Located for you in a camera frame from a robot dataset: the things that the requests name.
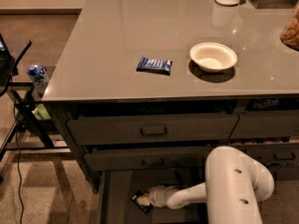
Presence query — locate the white paper bowl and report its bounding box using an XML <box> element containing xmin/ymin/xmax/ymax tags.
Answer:
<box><xmin>190</xmin><ymin>42</ymin><xmax>237</xmax><ymax>73</ymax></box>

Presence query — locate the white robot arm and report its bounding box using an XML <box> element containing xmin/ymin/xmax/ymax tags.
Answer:
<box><xmin>136</xmin><ymin>147</ymin><xmax>275</xmax><ymax>224</ymax></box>

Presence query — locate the green packet on cart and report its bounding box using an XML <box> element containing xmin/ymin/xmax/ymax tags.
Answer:
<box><xmin>33</xmin><ymin>104</ymin><xmax>50</xmax><ymax>120</ymax></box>

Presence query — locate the bottom right grey drawer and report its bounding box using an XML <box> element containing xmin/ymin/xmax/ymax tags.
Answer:
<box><xmin>268</xmin><ymin>165</ymin><xmax>299</xmax><ymax>180</ymax></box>

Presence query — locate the middle right grey drawer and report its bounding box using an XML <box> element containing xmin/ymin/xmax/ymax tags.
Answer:
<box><xmin>235</xmin><ymin>143</ymin><xmax>299</xmax><ymax>165</ymax></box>

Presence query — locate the black power cable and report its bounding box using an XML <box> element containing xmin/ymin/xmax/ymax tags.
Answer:
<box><xmin>12</xmin><ymin>103</ymin><xmax>26</xmax><ymax>224</ymax></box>

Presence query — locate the black snack bag in drawer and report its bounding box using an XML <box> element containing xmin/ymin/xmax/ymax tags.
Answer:
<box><xmin>247</xmin><ymin>98</ymin><xmax>299</xmax><ymax>111</ymax></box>

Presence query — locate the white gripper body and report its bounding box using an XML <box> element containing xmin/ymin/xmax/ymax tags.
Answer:
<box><xmin>149</xmin><ymin>186</ymin><xmax>174</xmax><ymax>208</ymax></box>

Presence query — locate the black side cart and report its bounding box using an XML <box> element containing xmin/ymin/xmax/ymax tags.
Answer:
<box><xmin>0</xmin><ymin>36</ymin><xmax>67</xmax><ymax>158</ymax></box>

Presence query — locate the middle left grey drawer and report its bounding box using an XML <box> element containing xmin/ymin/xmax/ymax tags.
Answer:
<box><xmin>84</xmin><ymin>147</ymin><xmax>210</xmax><ymax>171</ymax></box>

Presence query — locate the blue candy bar wrapper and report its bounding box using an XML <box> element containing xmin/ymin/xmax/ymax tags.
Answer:
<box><xmin>136</xmin><ymin>57</ymin><xmax>172</xmax><ymax>76</ymax></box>

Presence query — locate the top right grey drawer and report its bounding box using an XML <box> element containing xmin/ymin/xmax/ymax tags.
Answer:
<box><xmin>230</xmin><ymin>110</ymin><xmax>299</xmax><ymax>139</ymax></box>

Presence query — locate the top left grey drawer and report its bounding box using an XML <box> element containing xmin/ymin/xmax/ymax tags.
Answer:
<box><xmin>67</xmin><ymin>113</ymin><xmax>238</xmax><ymax>146</ymax></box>

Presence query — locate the grey counter cabinet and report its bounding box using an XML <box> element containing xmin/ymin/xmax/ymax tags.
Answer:
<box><xmin>43</xmin><ymin>0</ymin><xmax>299</xmax><ymax>188</ymax></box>

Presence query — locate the black rxbar chocolate bar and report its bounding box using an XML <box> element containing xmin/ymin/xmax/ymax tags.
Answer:
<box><xmin>131</xmin><ymin>190</ymin><xmax>153</xmax><ymax>214</ymax></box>

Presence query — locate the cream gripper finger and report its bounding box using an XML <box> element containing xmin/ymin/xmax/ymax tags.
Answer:
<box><xmin>136</xmin><ymin>195</ymin><xmax>150</xmax><ymax>206</ymax></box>

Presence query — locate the glass jar of nuts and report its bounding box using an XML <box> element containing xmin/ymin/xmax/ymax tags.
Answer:
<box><xmin>280</xmin><ymin>2</ymin><xmax>299</xmax><ymax>50</ymax></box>

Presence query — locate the open bottom grey drawer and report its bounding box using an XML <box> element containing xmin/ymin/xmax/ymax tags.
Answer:
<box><xmin>98</xmin><ymin>168</ymin><xmax>207</xmax><ymax>224</ymax></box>

